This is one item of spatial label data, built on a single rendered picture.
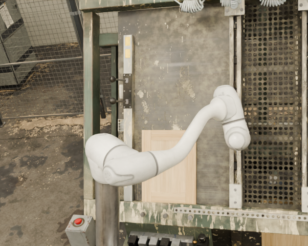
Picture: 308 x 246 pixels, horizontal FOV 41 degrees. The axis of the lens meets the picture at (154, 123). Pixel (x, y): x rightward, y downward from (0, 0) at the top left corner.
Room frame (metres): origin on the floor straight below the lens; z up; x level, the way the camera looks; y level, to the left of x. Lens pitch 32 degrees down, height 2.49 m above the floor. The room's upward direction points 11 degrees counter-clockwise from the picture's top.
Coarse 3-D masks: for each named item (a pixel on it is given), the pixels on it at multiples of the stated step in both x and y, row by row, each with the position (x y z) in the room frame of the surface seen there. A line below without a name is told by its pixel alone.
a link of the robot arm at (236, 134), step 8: (240, 120) 1.44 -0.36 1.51; (224, 128) 1.45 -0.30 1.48; (232, 128) 1.41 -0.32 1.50; (240, 128) 1.40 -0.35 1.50; (224, 136) 1.43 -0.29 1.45; (232, 136) 1.37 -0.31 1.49; (240, 136) 1.36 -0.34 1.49; (248, 136) 1.38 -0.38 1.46; (232, 144) 1.36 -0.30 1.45; (240, 144) 1.35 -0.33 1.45; (248, 144) 1.39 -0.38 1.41
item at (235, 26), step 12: (228, 12) 2.02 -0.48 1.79; (240, 12) 2.00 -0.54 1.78; (240, 24) 2.00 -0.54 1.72; (240, 36) 1.97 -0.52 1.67; (240, 48) 1.94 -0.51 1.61; (240, 60) 1.91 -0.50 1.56; (240, 72) 1.87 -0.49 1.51; (240, 84) 1.84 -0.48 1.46; (240, 96) 1.81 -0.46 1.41; (240, 156) 1.65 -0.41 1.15; (240, 168) 1.61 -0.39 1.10; (240, 180) 1.58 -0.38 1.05; (240, 192) 1.55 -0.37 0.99; (240, 204) 1.52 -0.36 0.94
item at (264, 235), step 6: (264, 198) 1.66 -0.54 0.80; (270, 198) 1.65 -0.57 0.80; (276, 198) 1.65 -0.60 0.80; (300, 204) 1.58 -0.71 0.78; (264, 234) 1.65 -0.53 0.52; (270, 234) 1.64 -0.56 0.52; (276, 234) 1.63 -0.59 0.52; (282, 234) 1.62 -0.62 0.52; (288, 234) 1.61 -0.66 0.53; (264, 240) 1.65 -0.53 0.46; (270, 240) 1.64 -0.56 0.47; (276, 240) 1.63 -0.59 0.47; (282, 240) 1.62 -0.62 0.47; (288, 240) 1.61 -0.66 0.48; (294, 240) 1.60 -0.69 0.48; (300, 240) 1.58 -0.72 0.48; (306, 240) 1.57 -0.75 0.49
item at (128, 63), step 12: (132, 36) 2.24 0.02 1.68; (132, 48) 2.20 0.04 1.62; (132, 60) 2.17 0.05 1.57; (132, 72) 2.13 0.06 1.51; (132, 84) 2.09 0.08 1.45; (132, 96) 2.06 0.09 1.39; (132, 108) 2.02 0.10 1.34; (132, 120) 1.99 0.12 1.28; (132, 132) 1.95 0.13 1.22; (132, 144) 1.91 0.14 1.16; (132, 192) 1.77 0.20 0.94
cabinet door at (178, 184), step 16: (144, 144) 1.90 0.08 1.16; (160, 144) 1.87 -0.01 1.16; (192, 160) 1.76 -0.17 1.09; (160, 176) 1.77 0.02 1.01; (176, 176) 1.74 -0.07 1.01; (192, 176) 1.71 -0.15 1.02; (144, 192) 1.76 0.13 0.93; (160, 192) 1.73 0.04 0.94; (176, 192) 1.70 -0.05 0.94; (192, 192) 1.67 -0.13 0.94
